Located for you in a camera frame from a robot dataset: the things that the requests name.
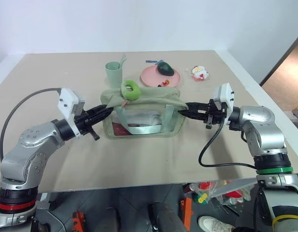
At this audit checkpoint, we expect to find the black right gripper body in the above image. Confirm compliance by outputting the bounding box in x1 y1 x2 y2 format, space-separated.
199 99 228 130

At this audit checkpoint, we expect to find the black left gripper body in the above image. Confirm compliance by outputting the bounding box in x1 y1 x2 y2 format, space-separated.
75 109 101 142

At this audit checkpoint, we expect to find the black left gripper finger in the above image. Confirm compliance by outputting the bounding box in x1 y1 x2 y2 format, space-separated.
87 104 109 115
91 108 114 124

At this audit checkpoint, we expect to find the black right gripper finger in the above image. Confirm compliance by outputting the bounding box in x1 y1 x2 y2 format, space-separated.
178 109 208 120
184 101 210 112

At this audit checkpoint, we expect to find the green zip pouch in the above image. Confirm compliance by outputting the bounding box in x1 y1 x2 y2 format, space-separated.
100 87 189 141

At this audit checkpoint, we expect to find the santa figure plastic packet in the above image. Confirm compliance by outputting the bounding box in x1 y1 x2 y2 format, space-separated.
185 65 211 83

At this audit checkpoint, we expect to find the pale green cup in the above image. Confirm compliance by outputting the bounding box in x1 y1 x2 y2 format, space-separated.
105 61 124 89

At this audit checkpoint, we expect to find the dark green avocado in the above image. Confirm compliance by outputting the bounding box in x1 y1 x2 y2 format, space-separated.
157 61 176 77

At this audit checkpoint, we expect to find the pink plate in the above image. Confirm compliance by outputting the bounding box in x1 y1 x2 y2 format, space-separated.
140 64 182 88

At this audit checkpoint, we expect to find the blue thin object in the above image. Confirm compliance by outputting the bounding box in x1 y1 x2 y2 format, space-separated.
145 58 164 66

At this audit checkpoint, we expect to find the grey metal bar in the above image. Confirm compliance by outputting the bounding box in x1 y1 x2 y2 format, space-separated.
211 179 258 199

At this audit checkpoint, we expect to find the clear bag of toys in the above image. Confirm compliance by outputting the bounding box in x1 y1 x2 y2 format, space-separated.
188 180 252 206

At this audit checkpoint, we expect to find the orange clamp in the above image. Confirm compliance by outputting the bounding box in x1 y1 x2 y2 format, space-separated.
71 210 86 232
179 197 194 232

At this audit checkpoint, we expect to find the dark rounded shape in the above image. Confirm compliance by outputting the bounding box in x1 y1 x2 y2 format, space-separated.
148 201 188 232

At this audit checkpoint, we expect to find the white shoe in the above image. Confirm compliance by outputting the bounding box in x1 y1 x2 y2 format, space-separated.
198 215 236 232

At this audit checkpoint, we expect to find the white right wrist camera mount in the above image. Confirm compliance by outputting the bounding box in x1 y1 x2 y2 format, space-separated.
212 83 235 122

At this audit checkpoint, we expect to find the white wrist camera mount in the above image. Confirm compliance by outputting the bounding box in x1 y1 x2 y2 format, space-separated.
57 87 86 140
212 83 235 122

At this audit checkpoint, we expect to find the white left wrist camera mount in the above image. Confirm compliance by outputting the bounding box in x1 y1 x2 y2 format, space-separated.
57 87 86 140

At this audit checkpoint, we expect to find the green plush ring keychain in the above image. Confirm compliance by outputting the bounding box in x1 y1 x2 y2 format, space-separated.
120 79 142 101

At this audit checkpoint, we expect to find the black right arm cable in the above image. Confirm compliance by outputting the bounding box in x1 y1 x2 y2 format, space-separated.
198 117 258 170

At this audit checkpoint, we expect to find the grey left arm cable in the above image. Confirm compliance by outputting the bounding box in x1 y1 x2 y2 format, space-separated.
0 87 63 161

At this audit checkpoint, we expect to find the grey metal bracket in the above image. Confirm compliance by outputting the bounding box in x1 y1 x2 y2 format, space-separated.
36 192 52 210

